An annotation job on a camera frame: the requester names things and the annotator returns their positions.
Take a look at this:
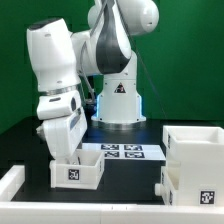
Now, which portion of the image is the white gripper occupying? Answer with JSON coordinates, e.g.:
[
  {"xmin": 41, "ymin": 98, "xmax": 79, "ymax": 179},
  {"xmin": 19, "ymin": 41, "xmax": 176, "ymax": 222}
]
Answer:
[{"xmin": 35, "ymin": 106, "xmax": 88, "ymax": 161}]

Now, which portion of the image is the small white drawer box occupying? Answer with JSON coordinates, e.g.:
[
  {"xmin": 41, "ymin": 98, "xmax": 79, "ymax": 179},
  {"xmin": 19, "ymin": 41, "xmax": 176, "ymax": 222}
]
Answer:
[
  {"xmin": 49, "ymin": 149, "xmax": 105, "ymax": 190},
  {"xmin": 154, "ymin": 166, "xmax": 177, "ymax": 206}
]

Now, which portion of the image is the large white drawer housing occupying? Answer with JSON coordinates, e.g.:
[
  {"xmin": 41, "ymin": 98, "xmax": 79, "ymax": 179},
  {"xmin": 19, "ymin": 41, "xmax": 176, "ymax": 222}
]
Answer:
[{"xmin": 163, "ymin": 125, "xmax": 224, "ymax": 207}]

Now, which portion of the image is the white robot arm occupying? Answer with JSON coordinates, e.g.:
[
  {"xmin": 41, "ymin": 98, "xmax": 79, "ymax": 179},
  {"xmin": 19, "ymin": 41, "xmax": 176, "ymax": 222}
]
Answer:
[{"xmin": 27, "ymin": 0, "xmax": 159, "ymax": 160}]

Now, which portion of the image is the white marker sheet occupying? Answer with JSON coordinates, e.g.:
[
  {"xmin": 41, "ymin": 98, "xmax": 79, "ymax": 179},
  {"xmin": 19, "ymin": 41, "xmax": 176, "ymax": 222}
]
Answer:
[{"xmin": 82, "ymin": 143, "xmax": 165, "ymax": 161}]

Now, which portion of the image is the white left rail block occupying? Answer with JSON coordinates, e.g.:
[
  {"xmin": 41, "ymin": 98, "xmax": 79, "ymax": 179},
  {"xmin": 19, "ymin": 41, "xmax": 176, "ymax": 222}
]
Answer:
[{"xmin": 0, "ymin": 165, "xmax": 25, "ymax": 202}]

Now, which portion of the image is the white front rail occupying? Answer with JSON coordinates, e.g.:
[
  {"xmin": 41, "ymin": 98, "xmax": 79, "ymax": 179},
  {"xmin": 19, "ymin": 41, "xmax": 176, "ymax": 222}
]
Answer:
[{"xmin": 0, "ymin": 202, "xmax": 224, "ymax": 224}]

